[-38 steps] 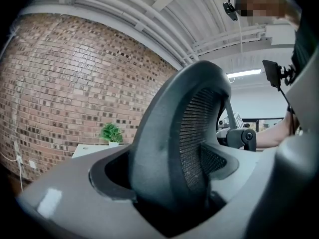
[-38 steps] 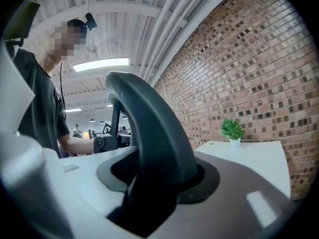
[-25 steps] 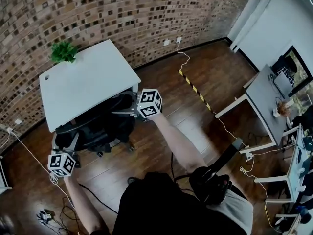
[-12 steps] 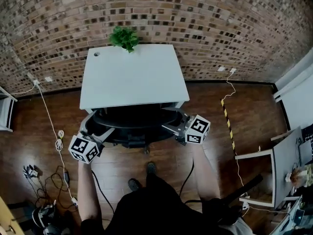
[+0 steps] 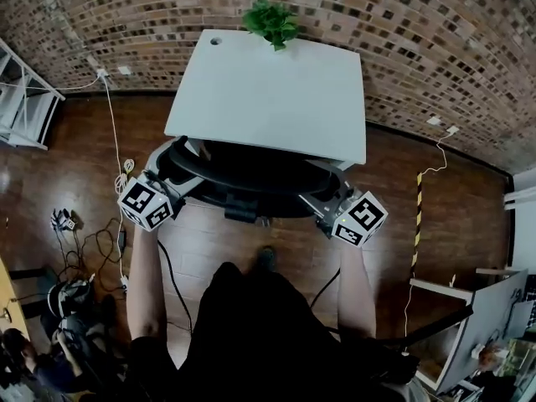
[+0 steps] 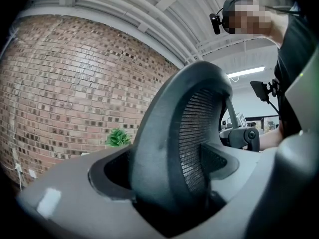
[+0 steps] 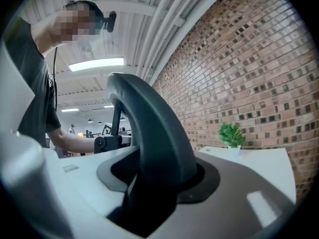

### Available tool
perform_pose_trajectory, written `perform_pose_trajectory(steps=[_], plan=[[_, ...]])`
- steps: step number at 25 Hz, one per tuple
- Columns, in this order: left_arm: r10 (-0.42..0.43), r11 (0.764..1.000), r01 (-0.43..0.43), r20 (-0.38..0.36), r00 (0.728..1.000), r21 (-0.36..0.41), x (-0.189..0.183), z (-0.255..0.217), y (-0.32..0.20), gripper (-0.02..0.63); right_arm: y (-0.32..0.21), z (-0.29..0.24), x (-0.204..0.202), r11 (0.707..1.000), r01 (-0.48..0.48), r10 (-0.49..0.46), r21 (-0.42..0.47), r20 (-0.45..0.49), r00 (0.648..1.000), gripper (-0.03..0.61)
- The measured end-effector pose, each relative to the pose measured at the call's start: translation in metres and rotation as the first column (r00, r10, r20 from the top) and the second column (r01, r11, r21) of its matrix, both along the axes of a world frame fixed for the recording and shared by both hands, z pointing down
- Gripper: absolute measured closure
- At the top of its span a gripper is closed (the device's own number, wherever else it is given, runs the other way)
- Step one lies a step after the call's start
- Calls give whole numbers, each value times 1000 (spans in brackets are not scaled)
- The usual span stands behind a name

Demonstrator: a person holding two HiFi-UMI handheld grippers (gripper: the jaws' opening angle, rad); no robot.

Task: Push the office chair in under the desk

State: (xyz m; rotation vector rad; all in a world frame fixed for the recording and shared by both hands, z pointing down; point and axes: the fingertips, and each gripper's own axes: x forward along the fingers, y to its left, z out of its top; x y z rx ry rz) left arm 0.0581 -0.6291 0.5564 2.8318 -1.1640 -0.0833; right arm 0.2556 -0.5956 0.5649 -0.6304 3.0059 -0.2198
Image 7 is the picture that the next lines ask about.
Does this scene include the black camera cable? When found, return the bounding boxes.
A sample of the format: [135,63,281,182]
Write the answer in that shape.
[52,46,59,112]

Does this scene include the person's head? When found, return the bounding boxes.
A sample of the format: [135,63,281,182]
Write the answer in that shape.
[32,1,104,57]

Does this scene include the ceiling light panel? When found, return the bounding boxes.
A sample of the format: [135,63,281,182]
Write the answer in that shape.
[67,57,125,72]

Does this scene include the black head-mounted camera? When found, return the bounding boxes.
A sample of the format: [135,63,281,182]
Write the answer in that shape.
[65,0,117,33]

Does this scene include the green potted plant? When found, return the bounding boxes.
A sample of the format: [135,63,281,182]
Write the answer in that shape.
[218,122,247,156]

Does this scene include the small white table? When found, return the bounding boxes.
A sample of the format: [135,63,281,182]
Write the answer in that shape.
[198,145,297,205]

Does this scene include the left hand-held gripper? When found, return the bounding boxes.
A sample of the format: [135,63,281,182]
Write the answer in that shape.
[101,122,114,136]

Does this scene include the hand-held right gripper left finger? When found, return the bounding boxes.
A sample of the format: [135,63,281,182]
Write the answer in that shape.
[0,42,142,239]

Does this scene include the person's black clothing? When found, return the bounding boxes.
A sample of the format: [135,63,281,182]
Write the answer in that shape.
[4,17,62,149]

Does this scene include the white ceiling pipes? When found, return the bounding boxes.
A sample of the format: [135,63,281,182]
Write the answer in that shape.
[136,0,217,82]

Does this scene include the person's left forearm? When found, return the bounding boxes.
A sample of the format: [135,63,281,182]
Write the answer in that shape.
[47,127,96,157]

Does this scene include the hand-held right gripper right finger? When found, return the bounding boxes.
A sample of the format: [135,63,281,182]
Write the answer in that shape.
[148,153,299,239]

